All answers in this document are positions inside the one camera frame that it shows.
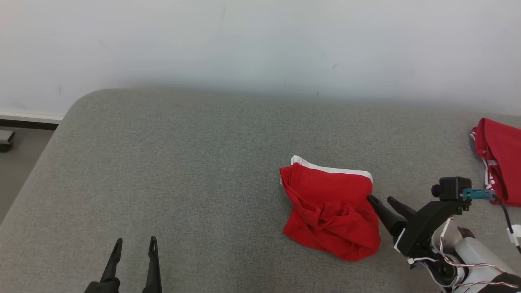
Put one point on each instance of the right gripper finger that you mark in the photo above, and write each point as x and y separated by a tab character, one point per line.
388	217
403	208

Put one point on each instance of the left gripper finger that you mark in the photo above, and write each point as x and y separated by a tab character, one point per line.
113	262
153	268

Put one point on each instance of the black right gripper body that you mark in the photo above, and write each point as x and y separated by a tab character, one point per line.
423	228

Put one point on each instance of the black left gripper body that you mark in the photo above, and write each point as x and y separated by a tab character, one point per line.
103	287

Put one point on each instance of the red shorts with white trim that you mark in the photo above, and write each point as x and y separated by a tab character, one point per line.
325	203

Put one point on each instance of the red jersey with white sleeves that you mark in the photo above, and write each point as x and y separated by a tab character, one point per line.
502	154

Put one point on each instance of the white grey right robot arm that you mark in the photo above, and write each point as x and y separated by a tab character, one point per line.
480	252

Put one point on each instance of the dark grey floor object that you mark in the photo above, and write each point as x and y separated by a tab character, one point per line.
6	140

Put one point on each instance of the white skirting board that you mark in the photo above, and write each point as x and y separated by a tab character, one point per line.
28	117

